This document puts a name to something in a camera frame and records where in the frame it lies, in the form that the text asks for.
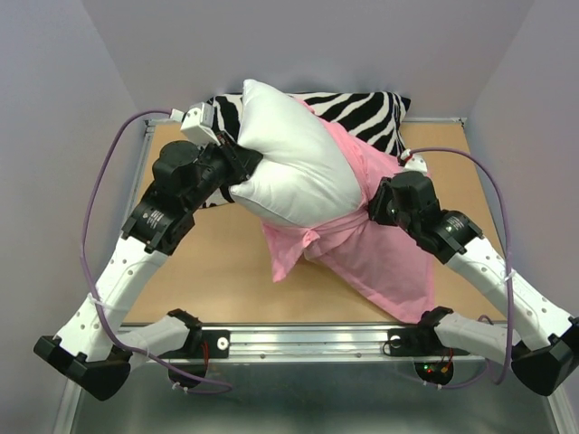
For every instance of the zebra striped pillow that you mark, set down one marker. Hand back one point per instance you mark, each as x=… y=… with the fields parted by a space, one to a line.
x=373 y=117

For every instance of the white pillow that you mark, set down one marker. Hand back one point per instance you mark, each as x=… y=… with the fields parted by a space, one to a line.
x=304 y=179

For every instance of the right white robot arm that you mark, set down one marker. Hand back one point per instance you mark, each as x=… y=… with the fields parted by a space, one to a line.
x=459 y=244

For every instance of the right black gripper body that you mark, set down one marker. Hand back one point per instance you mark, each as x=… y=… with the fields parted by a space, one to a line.
x=385 y=210

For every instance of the aluminium mounting rail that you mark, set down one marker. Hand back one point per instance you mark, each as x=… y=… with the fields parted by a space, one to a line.
x=322 y=342

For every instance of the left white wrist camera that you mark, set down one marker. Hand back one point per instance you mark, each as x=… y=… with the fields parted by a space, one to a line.
x=197 y=123

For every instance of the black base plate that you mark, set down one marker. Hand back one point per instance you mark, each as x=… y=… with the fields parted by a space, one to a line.
x=208 y=343
x=414 y=341

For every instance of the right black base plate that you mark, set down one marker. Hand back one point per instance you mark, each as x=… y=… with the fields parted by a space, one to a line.
x=414 y=341

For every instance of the pink pillowcase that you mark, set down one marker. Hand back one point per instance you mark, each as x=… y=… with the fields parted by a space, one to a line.
x=381 y=262

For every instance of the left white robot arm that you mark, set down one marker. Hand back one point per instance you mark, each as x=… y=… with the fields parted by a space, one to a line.
x=88 y=350

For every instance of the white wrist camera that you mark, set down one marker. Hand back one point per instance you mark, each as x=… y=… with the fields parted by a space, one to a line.
x=197 y=123
x=411 y=162

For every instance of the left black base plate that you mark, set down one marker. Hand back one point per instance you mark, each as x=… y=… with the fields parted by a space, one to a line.
x=208 y=343

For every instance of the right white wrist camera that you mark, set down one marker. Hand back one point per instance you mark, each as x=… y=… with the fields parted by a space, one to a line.
x=411 y=162

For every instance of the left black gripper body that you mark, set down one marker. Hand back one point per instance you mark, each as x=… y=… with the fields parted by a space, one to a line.
x=219 y=164

